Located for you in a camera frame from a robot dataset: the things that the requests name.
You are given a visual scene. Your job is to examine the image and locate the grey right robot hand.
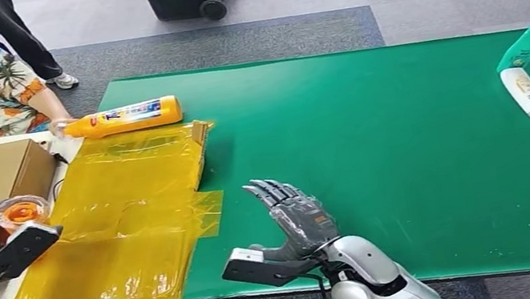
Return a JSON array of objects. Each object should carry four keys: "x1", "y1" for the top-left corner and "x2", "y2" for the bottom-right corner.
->
[{"x1": 237, "y1": 166, "x2": 345, "y2": 270}]

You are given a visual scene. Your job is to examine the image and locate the person's hand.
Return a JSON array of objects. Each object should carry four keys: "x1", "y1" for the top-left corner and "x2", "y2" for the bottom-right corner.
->
[{"x1": 47, "y1": 115, "x2": 81, "y2": 141}]

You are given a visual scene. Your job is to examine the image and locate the orange detergent bottle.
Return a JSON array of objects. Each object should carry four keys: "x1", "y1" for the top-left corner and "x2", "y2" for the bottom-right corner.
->
[
  {"x1": 59, "y1": 93, "x2": 185, "y2": 146},
  {"x1": 0, "y1": 190, "x2": 57, "y2": 248}
]

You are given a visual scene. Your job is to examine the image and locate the white bottle with gold cap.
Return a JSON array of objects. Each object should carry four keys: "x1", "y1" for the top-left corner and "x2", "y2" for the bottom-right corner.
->
[{"x1": 498, "y1": 65, "x2": 530, "y2": 128}]

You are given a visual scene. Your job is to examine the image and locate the green shampoo bottle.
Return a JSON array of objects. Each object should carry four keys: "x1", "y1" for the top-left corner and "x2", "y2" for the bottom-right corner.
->
[{"x1": 489, "y1": 22, "x2": 530, "y2": 75}]

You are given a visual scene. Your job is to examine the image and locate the yellow transparent plastic film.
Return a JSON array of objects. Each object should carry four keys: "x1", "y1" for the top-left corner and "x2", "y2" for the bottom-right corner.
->
[{"x1": 0, "y1": 117, "x2": 243, "y2": 299}]

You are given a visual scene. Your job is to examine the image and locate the green table mat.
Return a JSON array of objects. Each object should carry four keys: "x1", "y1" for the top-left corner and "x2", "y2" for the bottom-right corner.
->
[{"x1": 94, "y1": 10, "x2": 530, "y2": 299}]

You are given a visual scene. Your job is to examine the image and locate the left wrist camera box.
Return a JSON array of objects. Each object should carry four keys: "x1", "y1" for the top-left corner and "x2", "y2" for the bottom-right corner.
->
[{"x1": 0, "y1": 216, "x2": 74, "y2": 299}]

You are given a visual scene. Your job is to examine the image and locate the thin black table cable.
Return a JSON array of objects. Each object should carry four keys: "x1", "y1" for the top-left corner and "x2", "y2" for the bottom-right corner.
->
[{"x1": 49, "y1": 177, "x2": 72, "y2": 204}]

